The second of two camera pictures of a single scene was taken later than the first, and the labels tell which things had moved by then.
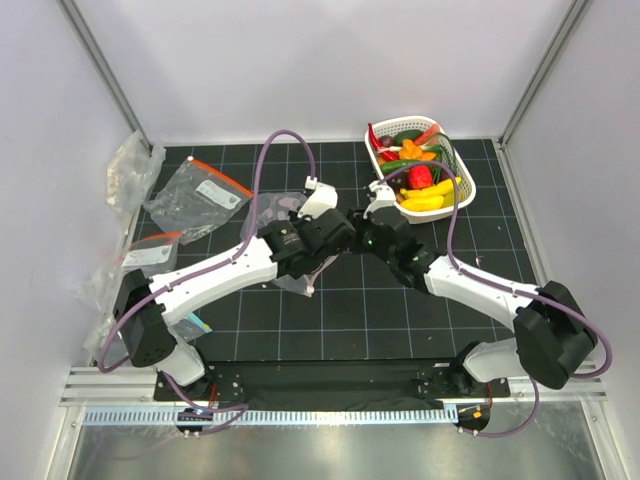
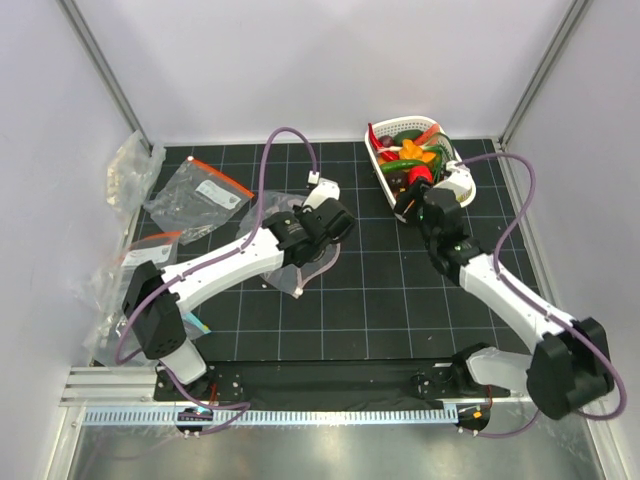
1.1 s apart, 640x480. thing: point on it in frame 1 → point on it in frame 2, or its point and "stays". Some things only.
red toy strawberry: x=420 y=177 stays
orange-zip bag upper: x=196 y=201 stays
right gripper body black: x=365 y=240 → x=414 y=213
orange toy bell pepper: x=414 y=152 stays
